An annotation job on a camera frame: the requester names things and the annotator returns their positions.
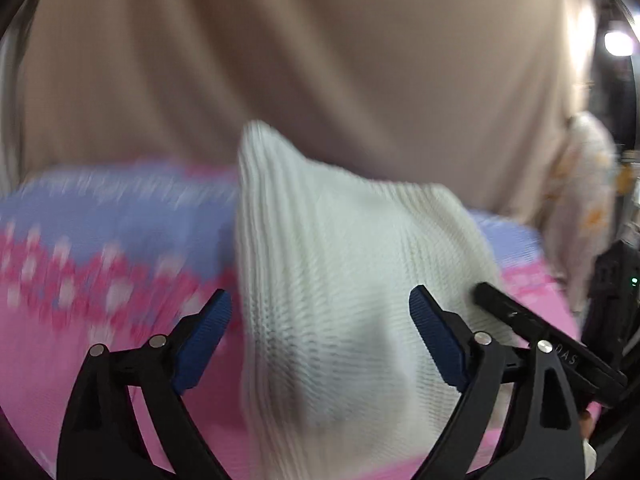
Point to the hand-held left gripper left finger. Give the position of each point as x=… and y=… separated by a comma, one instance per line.
x=207, y=332

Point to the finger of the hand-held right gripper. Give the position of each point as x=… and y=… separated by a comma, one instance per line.
x=502, y=307

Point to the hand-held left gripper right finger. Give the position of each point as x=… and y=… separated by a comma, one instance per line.
x=436, y=335

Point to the white red navy knit sweater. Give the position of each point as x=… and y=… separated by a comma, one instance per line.
x=340, y=270

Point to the white orange printed cloth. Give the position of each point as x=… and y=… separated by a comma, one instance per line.
x=585, y=200

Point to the purple pink floral blanket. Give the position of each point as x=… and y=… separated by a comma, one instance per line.
x=100, y=240

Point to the bright lamp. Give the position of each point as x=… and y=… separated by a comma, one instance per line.
x=618, y=43

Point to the beige curtain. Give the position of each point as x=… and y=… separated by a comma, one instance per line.
x=310, y=60

